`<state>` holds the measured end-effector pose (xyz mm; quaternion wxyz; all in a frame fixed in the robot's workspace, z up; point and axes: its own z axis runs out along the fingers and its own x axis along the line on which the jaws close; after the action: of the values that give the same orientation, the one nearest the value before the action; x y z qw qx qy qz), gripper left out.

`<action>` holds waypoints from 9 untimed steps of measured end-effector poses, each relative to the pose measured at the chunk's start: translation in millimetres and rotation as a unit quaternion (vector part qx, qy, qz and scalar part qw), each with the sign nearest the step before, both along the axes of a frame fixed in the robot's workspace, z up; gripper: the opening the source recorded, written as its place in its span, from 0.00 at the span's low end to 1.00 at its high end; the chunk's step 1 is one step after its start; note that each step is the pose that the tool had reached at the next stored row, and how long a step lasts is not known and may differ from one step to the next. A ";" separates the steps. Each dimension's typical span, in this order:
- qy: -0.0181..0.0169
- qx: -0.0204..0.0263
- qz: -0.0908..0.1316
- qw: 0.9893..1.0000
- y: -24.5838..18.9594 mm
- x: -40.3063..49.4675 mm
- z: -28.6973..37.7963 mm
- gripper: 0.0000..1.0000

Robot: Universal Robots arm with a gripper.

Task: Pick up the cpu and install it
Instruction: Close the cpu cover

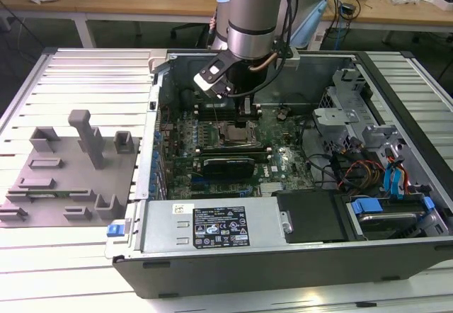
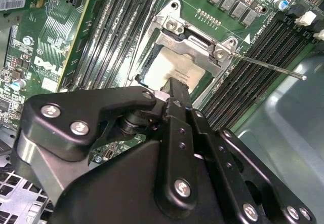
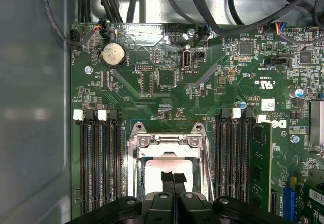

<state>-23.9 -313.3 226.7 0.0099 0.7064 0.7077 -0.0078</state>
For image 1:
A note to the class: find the round coin battery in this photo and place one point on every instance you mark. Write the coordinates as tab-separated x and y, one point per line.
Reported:
282	114

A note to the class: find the black graphics card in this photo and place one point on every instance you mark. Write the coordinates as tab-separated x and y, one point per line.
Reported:
230	166

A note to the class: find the black plastic shroud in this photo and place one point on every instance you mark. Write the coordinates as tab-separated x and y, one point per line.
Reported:
311	217

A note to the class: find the silver power supply unit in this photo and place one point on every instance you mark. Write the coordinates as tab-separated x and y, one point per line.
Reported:
163	228

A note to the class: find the thin metal locking lever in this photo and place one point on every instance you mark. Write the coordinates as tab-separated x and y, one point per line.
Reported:
215	113

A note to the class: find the open black PC case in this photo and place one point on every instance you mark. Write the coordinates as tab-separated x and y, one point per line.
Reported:
283	274

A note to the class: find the long wooden desk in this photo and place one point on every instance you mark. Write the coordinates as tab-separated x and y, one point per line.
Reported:
106	3

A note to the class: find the black power adapter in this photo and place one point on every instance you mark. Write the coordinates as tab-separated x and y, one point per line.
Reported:
348	10

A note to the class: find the metal drive cage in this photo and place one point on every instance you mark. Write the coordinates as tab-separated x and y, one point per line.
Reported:
334	116

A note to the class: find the white cardboard box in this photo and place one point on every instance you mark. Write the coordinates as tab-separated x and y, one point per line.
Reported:
445	2

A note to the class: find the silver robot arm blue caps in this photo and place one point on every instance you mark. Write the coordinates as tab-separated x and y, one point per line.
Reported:
251	26

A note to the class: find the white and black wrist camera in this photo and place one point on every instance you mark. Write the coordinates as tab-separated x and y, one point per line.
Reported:
212	74

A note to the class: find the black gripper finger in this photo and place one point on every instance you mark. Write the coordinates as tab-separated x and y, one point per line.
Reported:
247	113

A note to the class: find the green motherboard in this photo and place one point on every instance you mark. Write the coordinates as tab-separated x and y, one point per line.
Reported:
177	157

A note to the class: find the green RAM stick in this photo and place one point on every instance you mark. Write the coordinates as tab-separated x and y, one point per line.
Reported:
46	195

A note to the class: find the grey parts rack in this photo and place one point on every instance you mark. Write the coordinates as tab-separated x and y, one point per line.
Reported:
70	171

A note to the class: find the CPU socket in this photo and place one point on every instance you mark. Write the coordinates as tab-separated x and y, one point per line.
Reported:
223	139

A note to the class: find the hard disk in blue carrier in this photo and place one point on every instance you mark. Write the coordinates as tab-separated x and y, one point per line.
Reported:
385	221

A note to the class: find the blue case latch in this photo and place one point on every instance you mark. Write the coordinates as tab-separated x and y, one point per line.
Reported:
115	229

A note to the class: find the silver CPU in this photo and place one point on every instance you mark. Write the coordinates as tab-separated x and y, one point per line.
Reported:
236	134

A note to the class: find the small silver heat sink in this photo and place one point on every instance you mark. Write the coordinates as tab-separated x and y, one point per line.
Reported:
270	188

